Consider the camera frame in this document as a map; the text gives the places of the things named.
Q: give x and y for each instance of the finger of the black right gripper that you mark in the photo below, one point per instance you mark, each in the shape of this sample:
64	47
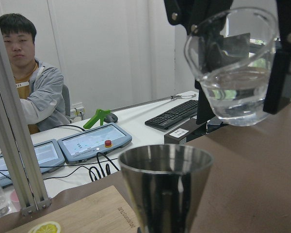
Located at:
190	13
279	88

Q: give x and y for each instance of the clear glass cup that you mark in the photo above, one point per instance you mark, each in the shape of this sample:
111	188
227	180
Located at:
231	55

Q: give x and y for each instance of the steel measuring jigger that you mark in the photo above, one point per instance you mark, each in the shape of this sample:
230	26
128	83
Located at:
165	184

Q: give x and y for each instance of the black keyboard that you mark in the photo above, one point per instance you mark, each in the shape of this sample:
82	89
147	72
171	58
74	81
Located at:
174	115

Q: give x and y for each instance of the brown box with label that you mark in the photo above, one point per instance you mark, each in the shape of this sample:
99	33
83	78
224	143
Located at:
186	132

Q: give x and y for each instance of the person in grey jacket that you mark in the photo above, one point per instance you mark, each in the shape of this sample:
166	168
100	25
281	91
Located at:
39	84

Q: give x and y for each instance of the wooden cutting board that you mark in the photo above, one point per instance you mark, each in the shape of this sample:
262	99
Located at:
105	211

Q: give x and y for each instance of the far lemon slice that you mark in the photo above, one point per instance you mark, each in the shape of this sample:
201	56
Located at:
46	227

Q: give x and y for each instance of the green handled grabber tool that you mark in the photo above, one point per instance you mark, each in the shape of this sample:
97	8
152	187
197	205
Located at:
101	114

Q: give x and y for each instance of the teach pendant near post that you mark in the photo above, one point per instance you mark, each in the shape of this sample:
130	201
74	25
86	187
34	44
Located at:
80	147

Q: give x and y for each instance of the aluminium frame post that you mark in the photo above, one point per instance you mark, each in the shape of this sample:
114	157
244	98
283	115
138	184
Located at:
16	144

